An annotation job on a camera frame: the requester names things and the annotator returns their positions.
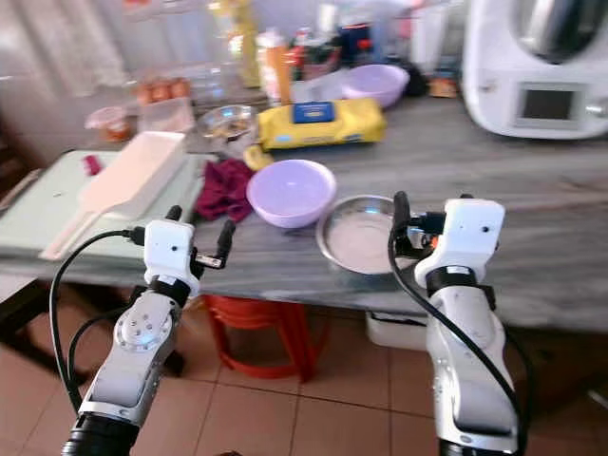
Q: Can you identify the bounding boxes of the large purple plastic bowl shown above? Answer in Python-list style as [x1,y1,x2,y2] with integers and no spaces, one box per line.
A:
[246,159,339,230]

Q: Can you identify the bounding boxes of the small purple plastic bowl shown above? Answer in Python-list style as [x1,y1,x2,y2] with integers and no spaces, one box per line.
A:
[341,63,410,108]

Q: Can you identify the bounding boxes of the tray of brown eggs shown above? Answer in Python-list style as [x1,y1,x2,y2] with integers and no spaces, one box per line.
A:
[135,76,192,105]

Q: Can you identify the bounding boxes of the maroon cloth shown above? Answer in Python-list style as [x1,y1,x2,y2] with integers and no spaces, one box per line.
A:
[194,158,258,223]

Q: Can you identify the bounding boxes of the small brown jar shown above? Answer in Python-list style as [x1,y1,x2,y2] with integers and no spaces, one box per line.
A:
[428,70,460,100]

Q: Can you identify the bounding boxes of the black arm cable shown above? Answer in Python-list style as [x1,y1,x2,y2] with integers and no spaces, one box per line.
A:
[48,227,145,417]
[387,224,536,449]

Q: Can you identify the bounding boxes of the white kitchen food processor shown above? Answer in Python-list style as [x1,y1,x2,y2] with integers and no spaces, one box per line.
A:
[462,0,608,142]

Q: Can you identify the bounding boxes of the red plastic stool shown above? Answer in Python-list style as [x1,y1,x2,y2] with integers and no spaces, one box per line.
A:
[203,294,331,383]

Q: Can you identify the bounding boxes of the orange sauce bottle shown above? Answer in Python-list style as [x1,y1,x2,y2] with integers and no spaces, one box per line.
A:
[257,28,292,106]

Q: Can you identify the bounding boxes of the white plastic bin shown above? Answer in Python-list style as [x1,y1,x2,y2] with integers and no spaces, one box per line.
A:
[365,311,429,352]

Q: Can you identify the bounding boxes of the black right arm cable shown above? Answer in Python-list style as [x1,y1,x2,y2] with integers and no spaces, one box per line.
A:
[387,224,536,449]

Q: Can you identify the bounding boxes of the clear plastic container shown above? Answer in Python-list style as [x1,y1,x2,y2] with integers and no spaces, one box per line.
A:
[137,97,197,135]

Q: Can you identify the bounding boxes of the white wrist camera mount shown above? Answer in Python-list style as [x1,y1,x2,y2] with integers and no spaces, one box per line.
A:
[142,219,201,287]
[413,197,505,283]

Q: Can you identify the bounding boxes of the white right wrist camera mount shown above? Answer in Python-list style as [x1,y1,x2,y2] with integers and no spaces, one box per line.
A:
[413,197,505,283]

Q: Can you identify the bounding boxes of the small clear plastic cup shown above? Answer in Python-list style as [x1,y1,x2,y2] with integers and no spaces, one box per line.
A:
[85,105,130,144]

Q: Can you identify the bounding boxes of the dark blue jar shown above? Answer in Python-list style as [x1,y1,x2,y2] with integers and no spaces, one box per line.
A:
[338,20,374,67]

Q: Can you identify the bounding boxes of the yellow wipes package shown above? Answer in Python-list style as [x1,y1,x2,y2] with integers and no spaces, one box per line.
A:
[243,97,389,173]

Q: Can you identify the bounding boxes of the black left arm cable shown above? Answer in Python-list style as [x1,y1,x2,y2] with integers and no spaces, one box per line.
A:
[48,227,145,417]

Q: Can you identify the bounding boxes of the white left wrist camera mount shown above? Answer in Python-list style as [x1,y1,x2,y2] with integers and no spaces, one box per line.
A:
[142,219,201,287]

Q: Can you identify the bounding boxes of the pale green tray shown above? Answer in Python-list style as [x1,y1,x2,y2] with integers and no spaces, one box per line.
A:
[0,149,202,259]

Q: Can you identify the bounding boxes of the yellow oil bottle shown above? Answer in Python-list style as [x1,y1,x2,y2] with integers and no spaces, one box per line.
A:
[210,0,263,90]

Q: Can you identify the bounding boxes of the white plastic scoop box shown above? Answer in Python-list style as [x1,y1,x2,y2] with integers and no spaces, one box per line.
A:
[40,130,187,262]

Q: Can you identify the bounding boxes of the shallow steel plate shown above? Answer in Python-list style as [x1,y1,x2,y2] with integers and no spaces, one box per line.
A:
[315,194,417,277]

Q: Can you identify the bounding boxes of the small steel bowl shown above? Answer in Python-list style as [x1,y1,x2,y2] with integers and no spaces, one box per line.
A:
[197,104,260,145]

